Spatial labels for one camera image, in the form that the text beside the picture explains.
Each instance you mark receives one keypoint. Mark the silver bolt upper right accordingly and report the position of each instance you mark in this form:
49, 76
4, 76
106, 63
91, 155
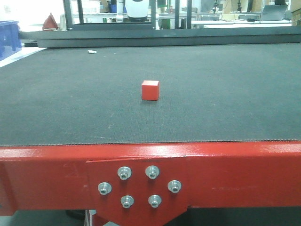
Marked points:
152, 172

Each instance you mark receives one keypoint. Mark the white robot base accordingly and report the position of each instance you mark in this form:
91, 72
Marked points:
137, 10

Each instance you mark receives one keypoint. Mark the red metal table frame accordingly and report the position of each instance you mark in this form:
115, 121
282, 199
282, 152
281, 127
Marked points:
214, 174

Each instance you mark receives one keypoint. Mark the silver bolt lower right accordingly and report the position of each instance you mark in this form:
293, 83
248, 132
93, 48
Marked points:
154, 200

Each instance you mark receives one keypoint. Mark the silver bolt upper left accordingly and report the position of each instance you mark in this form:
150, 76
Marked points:
124, 173

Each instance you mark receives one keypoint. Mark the silver bolt far right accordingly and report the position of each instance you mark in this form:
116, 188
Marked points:
174, 186

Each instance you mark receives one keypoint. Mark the silver bolt lower left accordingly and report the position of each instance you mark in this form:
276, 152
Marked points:
127, 201

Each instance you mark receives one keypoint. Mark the black metal frame stand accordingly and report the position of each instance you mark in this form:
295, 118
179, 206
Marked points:
75, 20

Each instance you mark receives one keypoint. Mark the silver bolt far left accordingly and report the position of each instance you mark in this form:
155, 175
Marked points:
104, 188

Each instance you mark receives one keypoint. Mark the grey laptop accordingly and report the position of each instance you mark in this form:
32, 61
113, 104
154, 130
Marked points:
273, 13

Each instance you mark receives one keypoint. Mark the blue plastic crate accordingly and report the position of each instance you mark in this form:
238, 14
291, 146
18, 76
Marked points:
9, 39

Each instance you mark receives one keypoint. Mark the red magnetic cube block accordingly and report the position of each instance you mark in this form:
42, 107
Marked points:
150, 90

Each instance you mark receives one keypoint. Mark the silver bolt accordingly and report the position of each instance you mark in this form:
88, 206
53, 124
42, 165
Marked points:
152, 172
124, 173
154, 200
127, 201
104, 188
174, 186

